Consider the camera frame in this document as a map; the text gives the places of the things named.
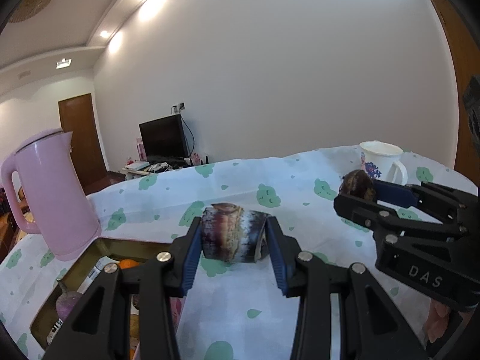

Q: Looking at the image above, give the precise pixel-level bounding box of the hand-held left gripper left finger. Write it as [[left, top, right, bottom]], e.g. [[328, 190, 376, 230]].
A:
[[43, 217, 203, 360]]

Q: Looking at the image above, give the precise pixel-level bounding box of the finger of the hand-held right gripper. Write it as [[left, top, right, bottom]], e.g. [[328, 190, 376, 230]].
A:
[[334, 193, 469, 248], [373, 180, 480, 230]]

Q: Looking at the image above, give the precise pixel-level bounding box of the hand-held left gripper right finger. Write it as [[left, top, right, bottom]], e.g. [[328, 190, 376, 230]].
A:
[[264, 217, 430, 360]]

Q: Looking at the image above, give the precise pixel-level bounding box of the brown round object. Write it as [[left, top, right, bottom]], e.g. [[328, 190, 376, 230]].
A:
[[338, 170, 377, 201]]

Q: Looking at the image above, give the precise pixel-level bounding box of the brown patterned ceramic mug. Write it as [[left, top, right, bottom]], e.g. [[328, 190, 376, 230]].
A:
[[200, 202, 271, 265]]

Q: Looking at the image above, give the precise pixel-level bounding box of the purple beet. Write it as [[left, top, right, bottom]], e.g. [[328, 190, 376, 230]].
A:
[[55, 279, 85, 320]]

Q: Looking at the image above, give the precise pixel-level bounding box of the person's right hand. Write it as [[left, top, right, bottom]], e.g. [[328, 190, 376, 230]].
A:
[[425, 299, 451, 346]]

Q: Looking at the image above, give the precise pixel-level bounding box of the white floral cup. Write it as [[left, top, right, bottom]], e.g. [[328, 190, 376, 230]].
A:
[[359, 141, 408, 186]]

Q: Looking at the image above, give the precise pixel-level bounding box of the white tablecloth with green print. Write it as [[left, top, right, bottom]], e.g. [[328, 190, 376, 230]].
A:
[[0, 145, 480, 360]]

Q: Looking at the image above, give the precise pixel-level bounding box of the white printed paper packet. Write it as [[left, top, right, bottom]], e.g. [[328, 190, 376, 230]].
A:
[[46, 319, 65, 346], [88, 257, 113, 282]]

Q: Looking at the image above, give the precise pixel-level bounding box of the white television stand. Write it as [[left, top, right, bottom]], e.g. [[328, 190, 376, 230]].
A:
[[122, 157, 211, 181]]

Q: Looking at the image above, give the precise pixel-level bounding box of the black television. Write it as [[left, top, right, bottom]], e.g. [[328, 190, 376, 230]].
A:
[[139, 115, 188, 159]]

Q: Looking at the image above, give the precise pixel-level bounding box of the pink electric kettle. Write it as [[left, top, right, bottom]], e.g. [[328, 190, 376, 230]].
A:
[[1, 128, 102, 261]]

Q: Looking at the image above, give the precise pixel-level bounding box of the brown wooden door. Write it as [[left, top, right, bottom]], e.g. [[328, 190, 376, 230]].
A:
[[58, 93, 108, 188], [425, 0, 480, 187]]

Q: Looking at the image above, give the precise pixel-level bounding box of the black power cable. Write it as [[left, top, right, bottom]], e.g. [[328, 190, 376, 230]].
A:
[[181, 114, 196, 158]]

